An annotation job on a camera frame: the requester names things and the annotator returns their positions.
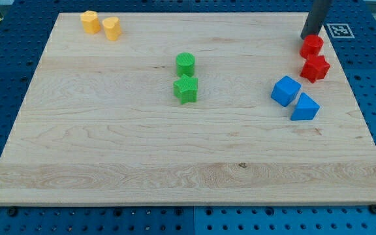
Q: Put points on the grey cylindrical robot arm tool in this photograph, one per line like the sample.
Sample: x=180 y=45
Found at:
x=315 y=18

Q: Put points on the green star block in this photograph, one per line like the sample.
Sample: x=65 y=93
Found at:
x=185 y=88

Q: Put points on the green cylinder block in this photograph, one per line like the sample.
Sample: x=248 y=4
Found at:
x=185 y=64

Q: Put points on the light wooden board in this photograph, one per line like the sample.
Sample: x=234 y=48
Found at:
x=100 y=124

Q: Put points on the blue cube block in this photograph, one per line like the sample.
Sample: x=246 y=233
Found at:
x=285 y=91

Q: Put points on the blue triangle block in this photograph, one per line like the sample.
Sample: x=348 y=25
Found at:
x=306 y=108

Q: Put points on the yellow heart block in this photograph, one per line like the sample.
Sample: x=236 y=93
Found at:
x=112 y=28

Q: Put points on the yellow hexagon block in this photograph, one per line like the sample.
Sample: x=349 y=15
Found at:
x=90 y=22

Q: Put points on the red star block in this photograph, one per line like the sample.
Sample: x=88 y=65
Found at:
x=315 y=68

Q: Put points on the red cylinder block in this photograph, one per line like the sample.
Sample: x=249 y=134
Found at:
x=312 y=45

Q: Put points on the white fiducial marker tag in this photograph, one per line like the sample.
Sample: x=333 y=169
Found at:
x=340 y=30

